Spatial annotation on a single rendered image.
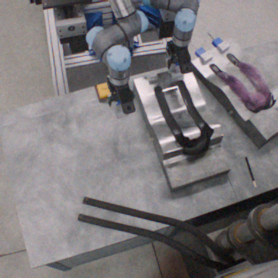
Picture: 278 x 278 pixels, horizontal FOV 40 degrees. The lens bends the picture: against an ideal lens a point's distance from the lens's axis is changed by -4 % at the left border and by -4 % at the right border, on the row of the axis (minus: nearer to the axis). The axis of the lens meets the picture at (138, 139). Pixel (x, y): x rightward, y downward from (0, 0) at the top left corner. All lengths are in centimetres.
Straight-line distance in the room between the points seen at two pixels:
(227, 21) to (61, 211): 211
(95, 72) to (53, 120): 86
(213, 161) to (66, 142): 63
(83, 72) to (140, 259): 122
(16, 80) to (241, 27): 175
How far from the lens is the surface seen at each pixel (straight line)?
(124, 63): 126
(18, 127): 176
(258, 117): 169
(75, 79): 251
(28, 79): 282
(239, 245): 137
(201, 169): 159
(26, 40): 301
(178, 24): 145
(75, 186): 162
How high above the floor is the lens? 235
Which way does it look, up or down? 68 degrees down
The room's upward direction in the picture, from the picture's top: 6 degrees clockwise
